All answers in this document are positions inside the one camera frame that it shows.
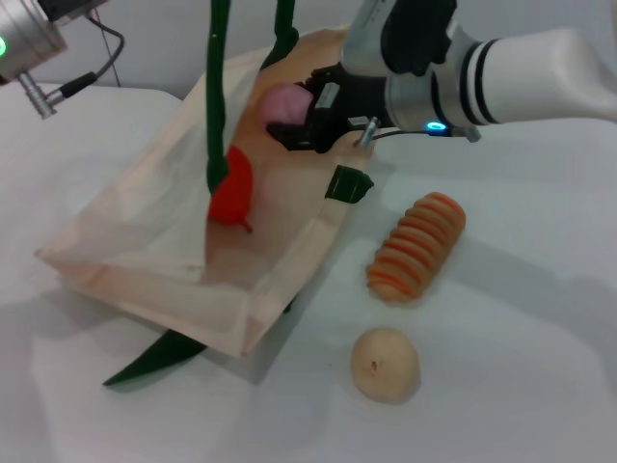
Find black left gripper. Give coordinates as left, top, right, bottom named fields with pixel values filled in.
left=40, top=0, right=111, bottom=21

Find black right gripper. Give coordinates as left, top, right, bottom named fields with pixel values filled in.
left=266, top=62, right=392, bottom=153

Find pink toy peach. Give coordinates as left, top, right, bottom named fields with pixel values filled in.
left=257, top=84, right=315, bottom=134

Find orange toy fruit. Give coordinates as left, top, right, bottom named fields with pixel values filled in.
left=207, top=144, right=256, bottom=235

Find cream handbag with green handles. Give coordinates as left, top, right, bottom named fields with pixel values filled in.
left=36, top=0, right=394, bottom=387

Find orange striped toy bread roll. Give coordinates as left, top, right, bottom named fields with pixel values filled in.
left=365, top=191, right=468, bottom=303

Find beige round toy fruit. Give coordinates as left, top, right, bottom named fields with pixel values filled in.
left=350, top=326, right=421, bottom=405

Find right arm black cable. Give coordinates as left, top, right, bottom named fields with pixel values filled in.
left=355, top=115, right=483, bottom=149

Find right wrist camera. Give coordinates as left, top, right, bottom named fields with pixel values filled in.
left=339, top=0, right=459, bottom=79

